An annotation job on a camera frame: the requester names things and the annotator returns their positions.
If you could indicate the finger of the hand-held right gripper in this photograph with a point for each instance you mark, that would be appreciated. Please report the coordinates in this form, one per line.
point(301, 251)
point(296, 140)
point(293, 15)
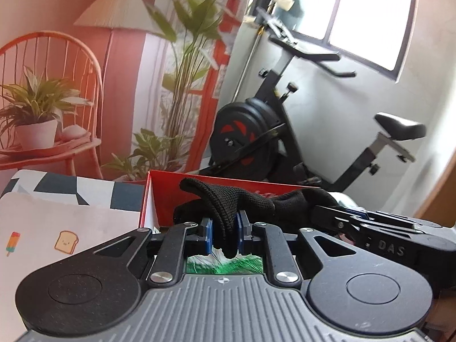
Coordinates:
point(331, 219)
point(356, 213)

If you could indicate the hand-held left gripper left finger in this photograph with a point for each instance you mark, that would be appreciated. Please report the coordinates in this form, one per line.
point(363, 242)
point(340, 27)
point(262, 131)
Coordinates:
point(208, 233)

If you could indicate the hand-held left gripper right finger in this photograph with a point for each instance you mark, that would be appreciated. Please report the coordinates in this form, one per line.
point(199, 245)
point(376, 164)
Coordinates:
point(241, 233)

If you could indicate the black knit glove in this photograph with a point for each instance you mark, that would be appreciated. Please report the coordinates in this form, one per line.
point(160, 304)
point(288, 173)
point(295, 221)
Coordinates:
point(228, 206)

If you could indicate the red cardboard box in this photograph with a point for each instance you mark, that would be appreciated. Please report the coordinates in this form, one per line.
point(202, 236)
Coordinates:
point(167, 203)

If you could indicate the green white fuzzy cloth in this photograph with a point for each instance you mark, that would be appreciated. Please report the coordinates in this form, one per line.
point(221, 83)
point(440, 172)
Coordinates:
point(245, 264)

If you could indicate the brown wooden door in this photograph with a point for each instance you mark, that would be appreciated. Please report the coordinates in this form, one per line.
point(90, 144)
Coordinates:
point(440, 199)

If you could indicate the black exercise bike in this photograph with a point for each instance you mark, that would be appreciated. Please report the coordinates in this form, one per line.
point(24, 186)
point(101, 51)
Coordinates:
point(256, 131)

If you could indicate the navy white geometric cloth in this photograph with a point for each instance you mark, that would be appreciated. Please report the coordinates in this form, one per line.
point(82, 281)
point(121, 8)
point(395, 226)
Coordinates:
point(71, 188)

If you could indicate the metal pole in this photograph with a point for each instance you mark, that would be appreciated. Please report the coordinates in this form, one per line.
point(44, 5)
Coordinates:
point(251, 50)

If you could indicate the black framed window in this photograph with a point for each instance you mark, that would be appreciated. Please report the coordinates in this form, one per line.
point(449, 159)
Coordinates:
point(370, 17)

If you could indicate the orange printed wall backdrop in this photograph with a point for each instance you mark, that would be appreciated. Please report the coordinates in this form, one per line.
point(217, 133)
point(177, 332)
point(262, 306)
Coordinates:
point(89, 78)

